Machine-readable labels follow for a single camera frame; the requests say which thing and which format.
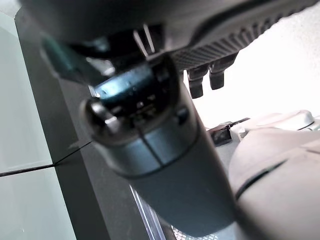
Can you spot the clear plastic shelf price rail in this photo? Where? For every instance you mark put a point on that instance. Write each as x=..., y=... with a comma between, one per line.
x=150, y=215

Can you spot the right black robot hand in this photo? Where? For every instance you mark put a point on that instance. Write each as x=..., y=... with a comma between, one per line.
x=175, y=162

